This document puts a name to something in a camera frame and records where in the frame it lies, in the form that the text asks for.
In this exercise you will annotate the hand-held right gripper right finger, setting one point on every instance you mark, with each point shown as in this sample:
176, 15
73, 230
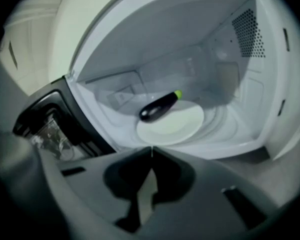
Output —
175, 179

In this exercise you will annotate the white microwave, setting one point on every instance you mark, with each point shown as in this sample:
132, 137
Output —
165, 34

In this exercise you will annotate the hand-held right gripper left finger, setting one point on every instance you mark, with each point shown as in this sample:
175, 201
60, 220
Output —
125, 176

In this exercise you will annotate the white round plate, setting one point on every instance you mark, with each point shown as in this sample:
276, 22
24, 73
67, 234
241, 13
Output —
172, 129

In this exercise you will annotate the dark purple eggplant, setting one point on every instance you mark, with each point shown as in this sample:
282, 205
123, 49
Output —
157, 107

